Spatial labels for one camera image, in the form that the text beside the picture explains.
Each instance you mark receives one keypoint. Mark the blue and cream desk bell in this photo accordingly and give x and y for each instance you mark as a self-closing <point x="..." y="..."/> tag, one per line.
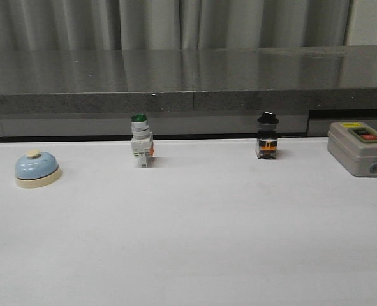
<point x="36" y="169"/>

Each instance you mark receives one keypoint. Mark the grey stone counter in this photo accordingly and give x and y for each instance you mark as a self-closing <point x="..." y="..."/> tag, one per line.
<point x="92" y="94"/>

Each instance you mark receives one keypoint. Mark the grey curtain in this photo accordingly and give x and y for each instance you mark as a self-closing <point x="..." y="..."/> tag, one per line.
<point x="184" y="25"/>

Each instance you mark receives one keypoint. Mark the green pushbutton switch white body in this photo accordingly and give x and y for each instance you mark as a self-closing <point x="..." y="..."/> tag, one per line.
<point x="142" y="139"/>

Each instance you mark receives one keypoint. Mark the black rotary selector switch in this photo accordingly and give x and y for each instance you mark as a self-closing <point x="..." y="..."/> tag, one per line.
<point x="267" y="139"/>

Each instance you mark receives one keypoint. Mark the grey push button switch box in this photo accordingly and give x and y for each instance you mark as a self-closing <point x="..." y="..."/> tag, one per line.
<point x="354" y="145"/>

